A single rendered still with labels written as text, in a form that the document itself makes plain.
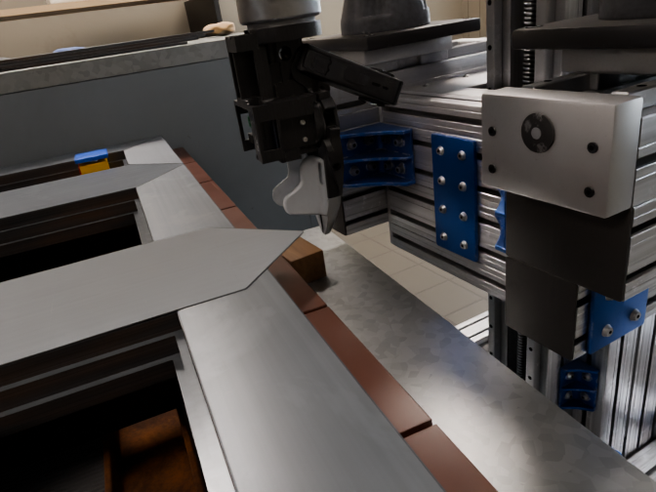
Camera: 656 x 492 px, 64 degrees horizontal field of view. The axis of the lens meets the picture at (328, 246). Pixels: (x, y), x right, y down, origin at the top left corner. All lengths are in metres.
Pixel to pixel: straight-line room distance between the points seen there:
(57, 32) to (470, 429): 3.65
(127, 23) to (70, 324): 3.56
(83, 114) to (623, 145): 1.11
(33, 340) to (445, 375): 0.42
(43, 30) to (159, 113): 2.65
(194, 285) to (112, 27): 3.53
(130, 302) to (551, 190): 0.38
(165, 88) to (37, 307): 0.85
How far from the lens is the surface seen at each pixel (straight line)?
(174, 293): 0.49
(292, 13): 0.49
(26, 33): 3.93
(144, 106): 1.33
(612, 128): 0.45
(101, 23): 3.96
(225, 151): 1.37
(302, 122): 0.50
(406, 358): 0.67
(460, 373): 0.65
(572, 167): 0.47
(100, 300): 0.53
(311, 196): 0.53
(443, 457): 0.35
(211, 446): 0.35
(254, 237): 0.57
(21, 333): 0.52
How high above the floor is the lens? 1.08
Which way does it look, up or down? 24 degrees down
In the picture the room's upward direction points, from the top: 8 degrees counter-clockwise
